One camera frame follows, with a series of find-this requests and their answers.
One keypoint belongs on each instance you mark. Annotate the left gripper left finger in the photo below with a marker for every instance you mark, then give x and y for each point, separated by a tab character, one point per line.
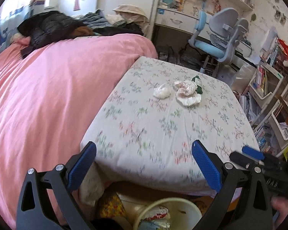
46	200

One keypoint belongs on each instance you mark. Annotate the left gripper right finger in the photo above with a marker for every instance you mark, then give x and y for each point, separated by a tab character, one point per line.
242	199

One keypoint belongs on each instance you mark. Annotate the white plastic bag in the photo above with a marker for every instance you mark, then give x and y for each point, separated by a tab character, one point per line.
186	93

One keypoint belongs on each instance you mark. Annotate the small white tissue ball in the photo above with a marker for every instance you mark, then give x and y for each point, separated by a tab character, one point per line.
162	92

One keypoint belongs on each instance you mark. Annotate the cream trash bin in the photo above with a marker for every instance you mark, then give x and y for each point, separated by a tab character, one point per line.
183	215

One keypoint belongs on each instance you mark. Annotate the person's right hand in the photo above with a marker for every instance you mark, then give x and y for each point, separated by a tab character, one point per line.
281	205

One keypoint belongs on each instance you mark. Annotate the white rolling book cart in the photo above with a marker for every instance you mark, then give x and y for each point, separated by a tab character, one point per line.
265	100

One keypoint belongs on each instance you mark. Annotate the red snack bag in bin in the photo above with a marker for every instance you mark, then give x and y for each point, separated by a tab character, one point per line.
156	213

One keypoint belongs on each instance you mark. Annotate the pink duvet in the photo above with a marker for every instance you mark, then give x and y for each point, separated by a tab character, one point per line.
49	99

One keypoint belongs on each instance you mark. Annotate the blue grey desk chair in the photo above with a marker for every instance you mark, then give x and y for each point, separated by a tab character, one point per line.
227	31

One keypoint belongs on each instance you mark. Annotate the black jacket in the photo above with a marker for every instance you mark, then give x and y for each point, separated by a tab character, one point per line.
50	27

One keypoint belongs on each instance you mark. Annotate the white desk with drawers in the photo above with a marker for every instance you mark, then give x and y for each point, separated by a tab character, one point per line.
174	20

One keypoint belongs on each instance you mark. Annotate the pile of clothes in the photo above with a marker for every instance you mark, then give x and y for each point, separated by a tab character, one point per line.
102	25

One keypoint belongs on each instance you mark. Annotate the beige hat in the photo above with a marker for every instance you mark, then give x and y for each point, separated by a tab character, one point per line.
133	14

